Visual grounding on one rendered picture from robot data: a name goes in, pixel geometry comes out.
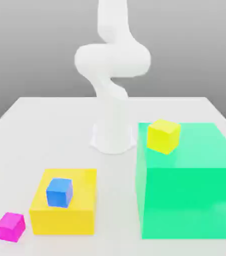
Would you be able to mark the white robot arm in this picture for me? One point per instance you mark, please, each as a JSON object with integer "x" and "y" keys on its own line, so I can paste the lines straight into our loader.
{"x": 112, "y": 60}

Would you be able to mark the small yellow cube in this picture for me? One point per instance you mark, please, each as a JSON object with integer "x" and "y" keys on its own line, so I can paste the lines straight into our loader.
{"x": 162, "y": 138}

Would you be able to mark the small blue cube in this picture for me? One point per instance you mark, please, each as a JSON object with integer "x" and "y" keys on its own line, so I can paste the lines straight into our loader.
{"x": 58, "y": 194}

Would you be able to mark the small magenta cube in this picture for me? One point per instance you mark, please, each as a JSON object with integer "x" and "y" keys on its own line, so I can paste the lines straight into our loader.
{"x": 10, "y": 228}

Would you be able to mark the large yellow box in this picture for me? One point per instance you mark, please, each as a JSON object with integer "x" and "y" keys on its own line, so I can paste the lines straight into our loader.
{"x": 64, "y": 220}

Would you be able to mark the large green box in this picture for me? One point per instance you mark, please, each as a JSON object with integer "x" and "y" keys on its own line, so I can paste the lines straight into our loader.
{"x": 189, "y": 200}

